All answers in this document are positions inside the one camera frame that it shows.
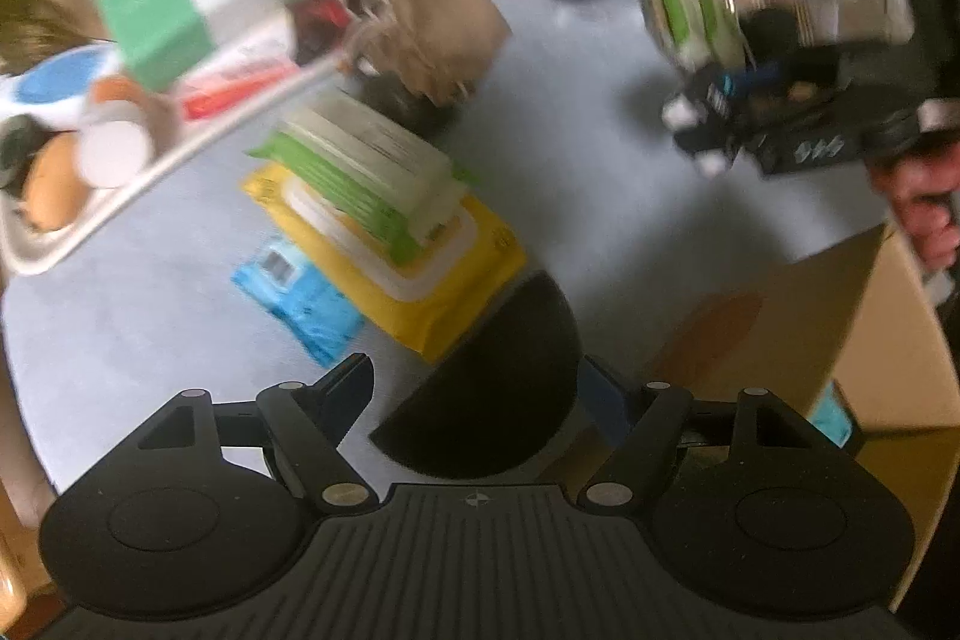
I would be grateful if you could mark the blue packet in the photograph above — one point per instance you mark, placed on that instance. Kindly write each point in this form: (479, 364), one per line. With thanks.
(832, 415)

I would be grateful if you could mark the black semicircular felt pad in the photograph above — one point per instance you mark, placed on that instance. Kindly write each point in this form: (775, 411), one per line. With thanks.
(495, 385)

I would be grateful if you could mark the small blue wipes pack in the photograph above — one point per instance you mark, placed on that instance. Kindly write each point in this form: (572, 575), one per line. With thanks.
(307, 302)

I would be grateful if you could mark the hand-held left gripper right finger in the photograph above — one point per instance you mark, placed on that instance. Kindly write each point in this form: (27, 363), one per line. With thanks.
(600, 392)

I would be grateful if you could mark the cardboard box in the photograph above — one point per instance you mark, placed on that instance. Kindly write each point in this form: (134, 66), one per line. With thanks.
(825, 325)

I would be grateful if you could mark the green and white wipes packet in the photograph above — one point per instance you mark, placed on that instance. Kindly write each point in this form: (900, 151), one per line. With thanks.
(690, 14)

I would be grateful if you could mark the brown egg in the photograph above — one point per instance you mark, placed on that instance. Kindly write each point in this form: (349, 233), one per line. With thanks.
(54, 183)

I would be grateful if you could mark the person's right hand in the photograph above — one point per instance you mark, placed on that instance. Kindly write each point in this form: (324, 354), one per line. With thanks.
(926, 212)

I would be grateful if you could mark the red and white flat box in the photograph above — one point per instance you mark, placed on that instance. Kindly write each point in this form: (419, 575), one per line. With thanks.
(240, 78)

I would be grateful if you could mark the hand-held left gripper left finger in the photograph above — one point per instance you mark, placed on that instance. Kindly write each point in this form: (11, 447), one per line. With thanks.
(349, 385)

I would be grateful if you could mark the white capped orange jar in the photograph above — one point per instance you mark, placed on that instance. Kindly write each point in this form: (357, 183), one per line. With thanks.
(124, 134)

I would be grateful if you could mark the yellow wet wipes pack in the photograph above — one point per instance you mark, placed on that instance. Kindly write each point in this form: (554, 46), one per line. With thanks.
(450, 265)

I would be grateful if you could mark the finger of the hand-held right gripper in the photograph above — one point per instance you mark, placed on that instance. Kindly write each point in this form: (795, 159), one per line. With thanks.
(724, 149)
(720, 96)

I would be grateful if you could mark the green wet wipes pack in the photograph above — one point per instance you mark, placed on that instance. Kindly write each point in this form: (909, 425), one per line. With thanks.
(360, 160)

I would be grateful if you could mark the white plastic tray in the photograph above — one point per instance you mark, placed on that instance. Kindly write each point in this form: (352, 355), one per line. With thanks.
(187, 141)

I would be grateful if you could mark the brown paper bag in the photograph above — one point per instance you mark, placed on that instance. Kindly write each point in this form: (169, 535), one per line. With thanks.
(450, 33)

